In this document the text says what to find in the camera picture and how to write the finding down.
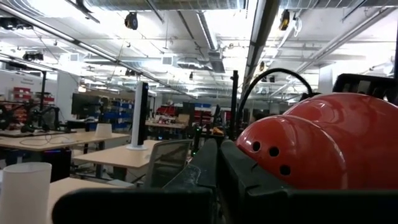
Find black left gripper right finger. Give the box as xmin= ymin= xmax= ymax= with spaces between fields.
xmin=219 ymin=139 xmax=398 ymax=224

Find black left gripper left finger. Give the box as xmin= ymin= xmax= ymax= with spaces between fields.
xmin=51 ymin=138 xmax=218 ymax=224

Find red desk lamp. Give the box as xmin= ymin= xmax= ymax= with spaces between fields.
xmin=235 ymin=92 xmax=398 ymax=190

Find black lamp power cord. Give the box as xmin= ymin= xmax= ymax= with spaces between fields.
xmin=236 ymin=67 xmax=321 ymax=131

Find grey office chair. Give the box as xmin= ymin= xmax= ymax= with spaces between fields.
xmin=143 ymin=139 xmax=194 ymax=189

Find distant light wood desk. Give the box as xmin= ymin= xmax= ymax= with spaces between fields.
xmin=72 ymin=139 xmax=162 ymax=181
xmin=0 ymin=129 xmax=131 ymax=153

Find white bucket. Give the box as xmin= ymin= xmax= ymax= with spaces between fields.
xmin=94 ymin=123 xmax=113 ymax=138

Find white tower fan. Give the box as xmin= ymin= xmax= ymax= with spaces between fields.
xmin=126 ymin=81 xmax=150 ymax=151

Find black computer tower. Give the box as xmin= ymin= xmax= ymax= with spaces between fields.
xmin=42 ymin=148 xmax=72 ymax=183

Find black computer monitor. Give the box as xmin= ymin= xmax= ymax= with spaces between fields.
xmin=70 ymin=92 xmax=103 ymax=116

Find white cylinder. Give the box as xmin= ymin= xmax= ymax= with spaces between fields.
xmin=0 ymin=162 xmax=53 ymax=224

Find distant black robot arms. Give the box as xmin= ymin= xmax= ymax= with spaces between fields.
xmin=0 ymin=101 xmax=62 ymax=134

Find black ceiling cable reel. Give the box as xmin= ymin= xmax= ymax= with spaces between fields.
xmin=278 ymin=9 xmax=292 ymax=31
xmin=124 ymin=11 xmax=139 ymax=31

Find black aluminium rig frame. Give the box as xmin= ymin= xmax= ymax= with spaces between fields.
xmin=229 ymin=70 xmax=240 ymax=141

